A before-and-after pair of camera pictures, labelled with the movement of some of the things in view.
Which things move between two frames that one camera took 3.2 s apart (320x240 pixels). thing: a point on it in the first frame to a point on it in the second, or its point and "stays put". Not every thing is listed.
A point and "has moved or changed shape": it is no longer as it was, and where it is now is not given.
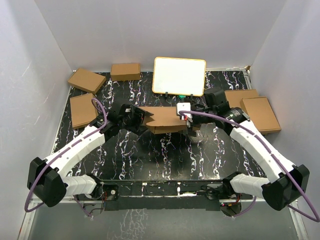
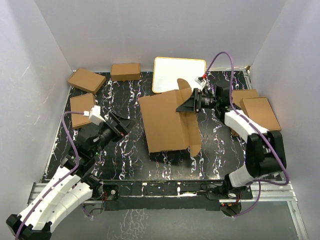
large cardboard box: (235, 97) stays put
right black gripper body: (189, 124) to (196, 100)
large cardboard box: (166, 120) has moved or changed shape
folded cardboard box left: (82, 110) stays put
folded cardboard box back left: (87, 80) stays put
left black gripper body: (137, 117) to (115, 127)
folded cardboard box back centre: (130, 71) stays put
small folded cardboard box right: (261, 114) stays put
